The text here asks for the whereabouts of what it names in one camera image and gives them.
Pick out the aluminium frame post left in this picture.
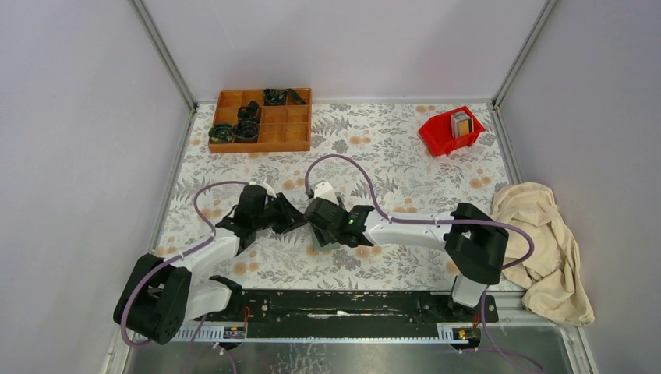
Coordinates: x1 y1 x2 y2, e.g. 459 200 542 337
129 0 197 112

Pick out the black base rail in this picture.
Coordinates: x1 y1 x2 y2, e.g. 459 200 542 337
207 289 499 342

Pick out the black strap coil top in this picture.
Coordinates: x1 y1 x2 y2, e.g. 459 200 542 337
263 88 308 107

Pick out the green card holder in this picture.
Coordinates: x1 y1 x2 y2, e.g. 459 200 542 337
312 228 341 252

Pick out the red plastic bin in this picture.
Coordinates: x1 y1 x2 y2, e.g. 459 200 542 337
418 106 486 157

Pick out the stack of credit cards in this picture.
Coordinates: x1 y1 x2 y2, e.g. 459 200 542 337
451 111 474 139

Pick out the black strap coil middle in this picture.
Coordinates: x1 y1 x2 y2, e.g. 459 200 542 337
236 101 263 123

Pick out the purple cable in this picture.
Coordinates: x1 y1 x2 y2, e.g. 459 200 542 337
118 180 251 374
304 153 546 374

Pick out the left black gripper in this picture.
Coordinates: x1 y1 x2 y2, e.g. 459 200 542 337
253 193 308 235

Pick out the aluminium frame post right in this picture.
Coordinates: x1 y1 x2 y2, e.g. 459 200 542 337
492 0 559 111

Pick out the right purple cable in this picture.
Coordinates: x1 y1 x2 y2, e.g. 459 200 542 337
304 153 546 374

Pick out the aluminium frame post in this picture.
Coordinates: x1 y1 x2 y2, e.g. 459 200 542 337
492 0 559 111
129 0 197 112

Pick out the black yellow strap coil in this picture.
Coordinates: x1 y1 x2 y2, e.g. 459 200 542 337
208 122 236 145

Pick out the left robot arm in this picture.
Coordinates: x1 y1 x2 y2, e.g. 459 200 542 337
113 182 306 348

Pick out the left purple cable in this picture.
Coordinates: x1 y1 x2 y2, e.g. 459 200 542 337
118 180 251 374

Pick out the orange compartment tray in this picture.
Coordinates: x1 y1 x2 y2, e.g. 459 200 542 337
206 87 313 154

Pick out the black ring coil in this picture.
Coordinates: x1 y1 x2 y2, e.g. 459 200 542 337
233 121 260 144

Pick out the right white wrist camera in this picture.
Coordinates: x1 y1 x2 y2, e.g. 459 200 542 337
312 182 338 204

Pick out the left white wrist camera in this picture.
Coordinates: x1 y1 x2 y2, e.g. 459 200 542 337
249 177 277 198

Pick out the beige crumpled cloth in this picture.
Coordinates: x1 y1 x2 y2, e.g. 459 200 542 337
491 182 596 326

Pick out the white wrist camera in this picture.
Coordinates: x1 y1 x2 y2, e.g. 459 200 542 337
249 177 277 198
312 182 338 204

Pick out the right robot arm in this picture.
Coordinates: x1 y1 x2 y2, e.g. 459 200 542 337
304 198 509 321

